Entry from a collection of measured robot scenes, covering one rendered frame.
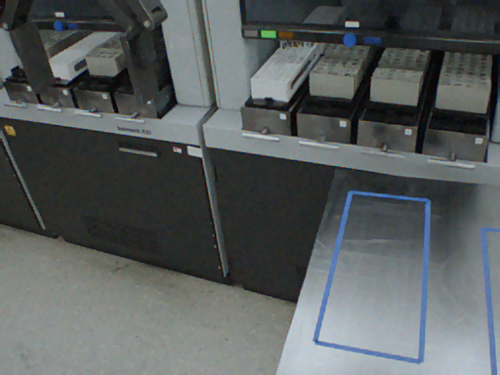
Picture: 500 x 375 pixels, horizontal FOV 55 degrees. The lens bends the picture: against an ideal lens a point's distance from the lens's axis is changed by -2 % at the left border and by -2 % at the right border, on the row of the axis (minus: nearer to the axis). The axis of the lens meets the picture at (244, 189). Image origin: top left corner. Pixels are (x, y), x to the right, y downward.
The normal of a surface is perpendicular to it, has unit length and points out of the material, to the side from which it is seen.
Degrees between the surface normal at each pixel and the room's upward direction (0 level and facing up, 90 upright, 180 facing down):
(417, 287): 0
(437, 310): 0
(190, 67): 90
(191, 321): 0
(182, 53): 90
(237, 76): 90
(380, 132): 90
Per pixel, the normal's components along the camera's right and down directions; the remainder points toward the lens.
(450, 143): -0.39, 0.59
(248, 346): -0.10, -0.79
